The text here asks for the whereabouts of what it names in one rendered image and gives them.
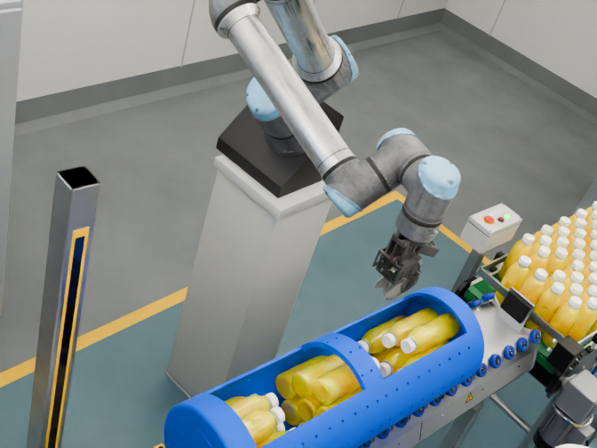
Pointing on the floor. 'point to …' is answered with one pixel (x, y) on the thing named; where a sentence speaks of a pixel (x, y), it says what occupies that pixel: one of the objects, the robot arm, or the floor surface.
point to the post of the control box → (469, 268)
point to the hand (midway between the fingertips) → (391, 294)
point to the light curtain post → (62, 302)
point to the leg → (460, 428)
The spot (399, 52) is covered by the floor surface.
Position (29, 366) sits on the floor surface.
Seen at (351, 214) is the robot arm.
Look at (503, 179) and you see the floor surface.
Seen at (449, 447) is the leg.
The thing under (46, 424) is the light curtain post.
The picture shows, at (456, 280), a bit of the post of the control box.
